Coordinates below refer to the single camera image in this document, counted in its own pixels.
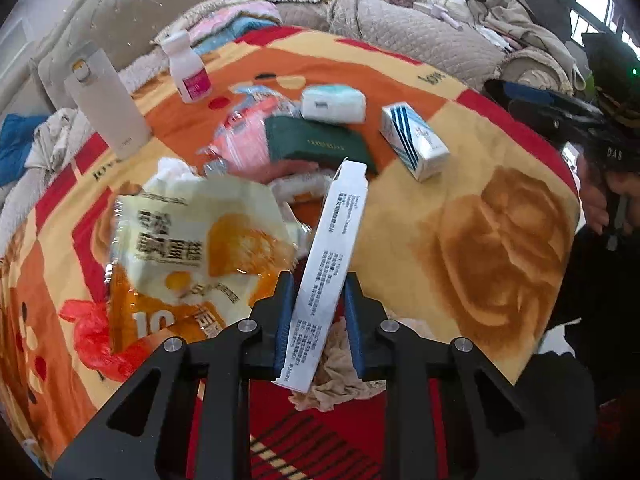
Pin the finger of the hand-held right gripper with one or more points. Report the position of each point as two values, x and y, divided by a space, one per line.
565 125
525 91

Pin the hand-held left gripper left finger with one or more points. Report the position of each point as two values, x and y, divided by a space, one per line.
285 320

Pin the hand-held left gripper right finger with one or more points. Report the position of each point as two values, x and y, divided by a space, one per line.
356 330

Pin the long white carton box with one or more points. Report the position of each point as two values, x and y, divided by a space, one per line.
325 270

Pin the yellow snack bag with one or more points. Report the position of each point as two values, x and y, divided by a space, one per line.
190 245

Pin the dark green packet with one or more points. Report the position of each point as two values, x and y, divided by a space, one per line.
310 142

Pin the red plastic bag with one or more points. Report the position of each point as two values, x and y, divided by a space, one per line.
95 340

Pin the white teal tissue pack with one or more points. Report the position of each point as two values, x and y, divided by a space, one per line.
332 102

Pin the person's right hand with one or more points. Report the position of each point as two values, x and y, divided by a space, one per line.
594 202

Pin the beige coat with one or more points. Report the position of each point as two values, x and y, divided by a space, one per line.
530 40

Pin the crumpled beige tissue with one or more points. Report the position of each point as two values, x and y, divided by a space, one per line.
335 380

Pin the printed orange red blanket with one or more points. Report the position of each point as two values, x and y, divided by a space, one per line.
450 260

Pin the blue striped white box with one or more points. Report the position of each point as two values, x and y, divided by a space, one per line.
417 142

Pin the quilted beige sofa cover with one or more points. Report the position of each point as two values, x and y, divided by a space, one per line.
400 35

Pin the person's dark clothing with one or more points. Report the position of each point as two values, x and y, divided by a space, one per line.
590 310

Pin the crumpled white tissue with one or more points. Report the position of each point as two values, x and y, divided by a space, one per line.
172 170

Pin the crushed pink clear wrapper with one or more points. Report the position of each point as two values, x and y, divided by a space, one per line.
240 135

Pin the white bottle pink label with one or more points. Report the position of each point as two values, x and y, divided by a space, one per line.
187 72

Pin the white rectangular case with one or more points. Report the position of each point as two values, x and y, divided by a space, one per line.
110 110

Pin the white cloth pile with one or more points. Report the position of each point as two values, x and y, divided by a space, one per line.
55 140

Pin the folded pink blue towel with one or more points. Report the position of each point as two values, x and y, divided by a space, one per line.
235 20

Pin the blue cloth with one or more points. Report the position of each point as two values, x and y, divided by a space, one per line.
17 145

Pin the beige tufted sofa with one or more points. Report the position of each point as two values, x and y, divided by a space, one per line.
125 5

